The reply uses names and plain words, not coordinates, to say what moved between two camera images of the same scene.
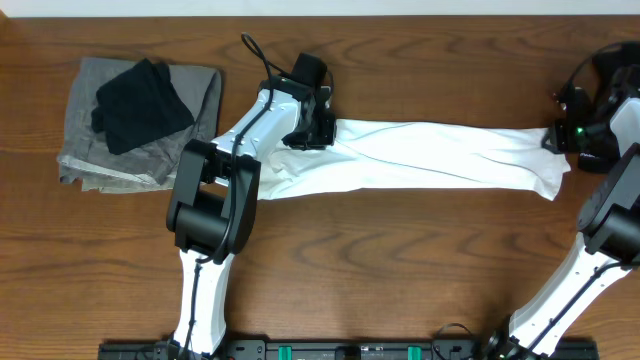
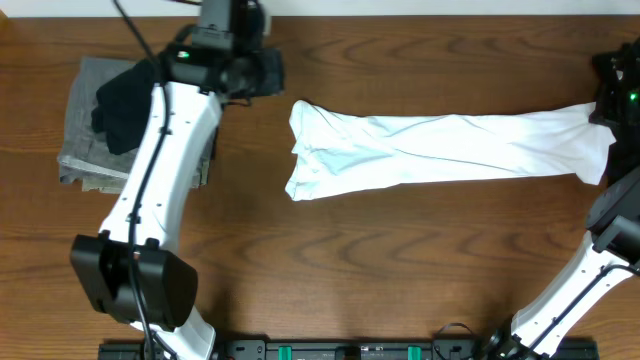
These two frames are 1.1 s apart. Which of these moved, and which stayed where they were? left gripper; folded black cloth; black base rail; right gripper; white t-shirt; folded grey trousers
Moved: left gripper; right gripper; white t-shirt
Stayed: black base rail; folded black cloth; folded grey trousers
